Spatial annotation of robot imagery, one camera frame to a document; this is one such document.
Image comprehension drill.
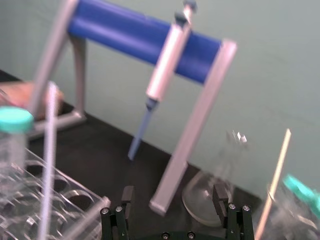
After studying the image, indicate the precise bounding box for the grey pipette with blue tip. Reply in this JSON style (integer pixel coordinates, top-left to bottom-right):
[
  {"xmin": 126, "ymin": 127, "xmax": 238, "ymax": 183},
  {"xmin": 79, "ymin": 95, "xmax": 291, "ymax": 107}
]
[{"xmin": 127, "ymin": 11, "xmax": 192, "ymax": 161}]

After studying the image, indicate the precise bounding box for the clear acrylic tube rack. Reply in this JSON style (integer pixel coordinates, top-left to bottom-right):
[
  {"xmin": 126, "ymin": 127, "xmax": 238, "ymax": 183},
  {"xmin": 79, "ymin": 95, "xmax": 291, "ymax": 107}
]
[{"xmin": 0, "ymin": 147, "xmax": 112, "ymax": 240}]

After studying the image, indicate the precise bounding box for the blue and grey pipette stand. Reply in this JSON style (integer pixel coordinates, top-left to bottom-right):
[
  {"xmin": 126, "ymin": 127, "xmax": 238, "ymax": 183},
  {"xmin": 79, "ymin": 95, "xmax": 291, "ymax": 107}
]
[{"xmin": 29, "ymin": 0, "xmax": 238, "ymax": 217}]

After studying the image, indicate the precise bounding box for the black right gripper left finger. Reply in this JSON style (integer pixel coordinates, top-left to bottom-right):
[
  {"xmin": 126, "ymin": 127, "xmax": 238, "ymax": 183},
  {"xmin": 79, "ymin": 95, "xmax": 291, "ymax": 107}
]
[{"xmin": 100, "ymin": 185, "xmax": 136, "ymax": 240}]

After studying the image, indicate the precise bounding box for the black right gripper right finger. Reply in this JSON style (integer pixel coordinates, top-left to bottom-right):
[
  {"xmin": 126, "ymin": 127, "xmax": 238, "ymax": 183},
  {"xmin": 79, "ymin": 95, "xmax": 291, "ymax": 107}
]
[{"xmin": 212, "ymin": 183, "xmax": 255, "ymax": 240}]

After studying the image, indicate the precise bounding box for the grey pipette with dark cap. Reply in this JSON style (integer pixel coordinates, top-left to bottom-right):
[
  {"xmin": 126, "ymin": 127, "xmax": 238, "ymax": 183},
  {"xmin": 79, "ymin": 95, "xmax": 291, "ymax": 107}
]
[{"xmin": 183, "ymin": 0, "xmax": 199, "ymax": 26}]

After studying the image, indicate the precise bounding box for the cream stirring rod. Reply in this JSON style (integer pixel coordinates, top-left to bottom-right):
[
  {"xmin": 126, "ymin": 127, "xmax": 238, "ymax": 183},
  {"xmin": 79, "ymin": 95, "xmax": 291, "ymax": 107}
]
[{"xmin": 254, "ymin": 128, "xmax": 292, "ymax": 240}]

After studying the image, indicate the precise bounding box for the teal plastic cap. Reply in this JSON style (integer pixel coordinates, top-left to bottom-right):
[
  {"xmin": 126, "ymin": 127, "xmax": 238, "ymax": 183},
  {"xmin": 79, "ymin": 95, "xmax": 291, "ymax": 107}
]
[{"xmin": 282, "ymin": 174, "xmax": 320, "ymax": 210}]

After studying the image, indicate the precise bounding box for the clear tube with teal cap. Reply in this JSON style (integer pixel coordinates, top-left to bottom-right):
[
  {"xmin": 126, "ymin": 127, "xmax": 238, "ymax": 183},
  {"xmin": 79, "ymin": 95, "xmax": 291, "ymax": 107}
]
[{"xmin": 0, "ymin": 105, "xmax": 35, "ymax": 172}]

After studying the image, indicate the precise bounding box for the brown box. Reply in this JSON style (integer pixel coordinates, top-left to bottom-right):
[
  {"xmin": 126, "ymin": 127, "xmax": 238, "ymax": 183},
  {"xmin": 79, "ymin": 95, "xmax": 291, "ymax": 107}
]
[{"xmin": 0, "ymin": 81, "xmax": 65, "ymax": 119}]

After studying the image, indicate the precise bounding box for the clear glass conical flask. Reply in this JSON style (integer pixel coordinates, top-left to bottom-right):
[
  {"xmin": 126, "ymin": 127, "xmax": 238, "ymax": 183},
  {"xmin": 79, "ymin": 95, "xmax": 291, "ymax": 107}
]
[{"xmin": 181, "ymin": 129, "xmax": 251, "ymax": 228}]

